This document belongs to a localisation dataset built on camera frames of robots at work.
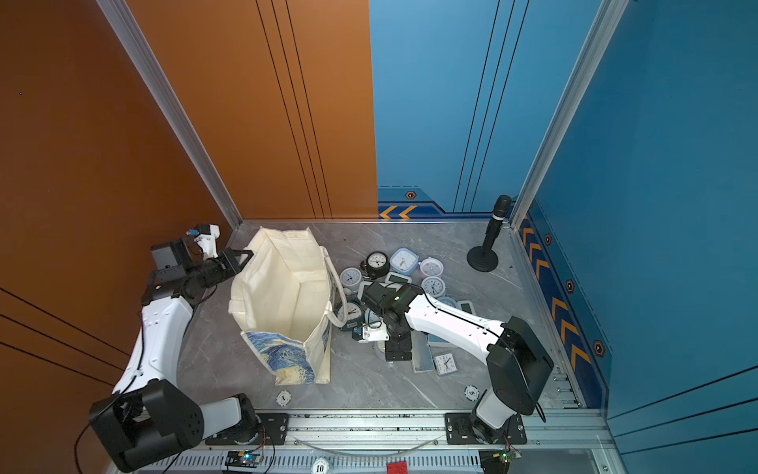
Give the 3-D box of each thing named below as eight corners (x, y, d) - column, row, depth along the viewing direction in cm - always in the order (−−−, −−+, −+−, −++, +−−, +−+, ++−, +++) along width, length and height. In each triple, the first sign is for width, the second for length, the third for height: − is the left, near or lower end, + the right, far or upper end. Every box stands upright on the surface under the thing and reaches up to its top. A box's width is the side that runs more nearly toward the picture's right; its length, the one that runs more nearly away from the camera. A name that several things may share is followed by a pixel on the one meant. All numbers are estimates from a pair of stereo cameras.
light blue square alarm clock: (390, 276, 105) (390, 270, 102) (390, 253, 112) (390, 247, 109) (419, 275, 105) (420, 270, 102) (417, 253, 112) (418, 247, 109)
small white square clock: (438, 376, 83) (439, 374, 81) (433, 358, 86) (433, 355, 85) (456, 372, 84) (457, 370, 82) (450, 355, 87) (451, 352, 85)
